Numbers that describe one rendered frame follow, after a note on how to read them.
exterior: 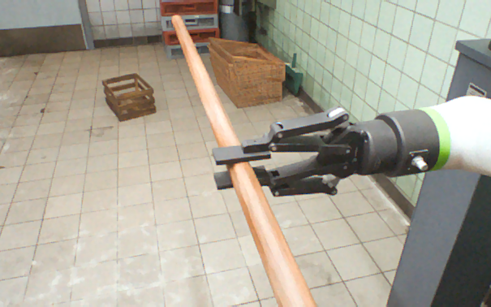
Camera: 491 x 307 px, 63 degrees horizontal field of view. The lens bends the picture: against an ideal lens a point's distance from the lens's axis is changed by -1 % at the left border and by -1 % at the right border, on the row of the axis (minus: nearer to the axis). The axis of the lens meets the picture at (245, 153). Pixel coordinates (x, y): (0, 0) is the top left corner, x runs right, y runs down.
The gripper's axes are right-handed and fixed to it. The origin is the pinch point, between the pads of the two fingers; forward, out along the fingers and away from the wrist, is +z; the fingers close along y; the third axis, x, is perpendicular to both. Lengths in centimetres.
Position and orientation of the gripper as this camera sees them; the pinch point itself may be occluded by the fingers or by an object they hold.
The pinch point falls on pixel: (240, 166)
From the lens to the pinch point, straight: 52.3
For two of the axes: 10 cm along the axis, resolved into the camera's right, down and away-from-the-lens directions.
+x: -2.4, -5.2, 8.2
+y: 0.0, 8.4, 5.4
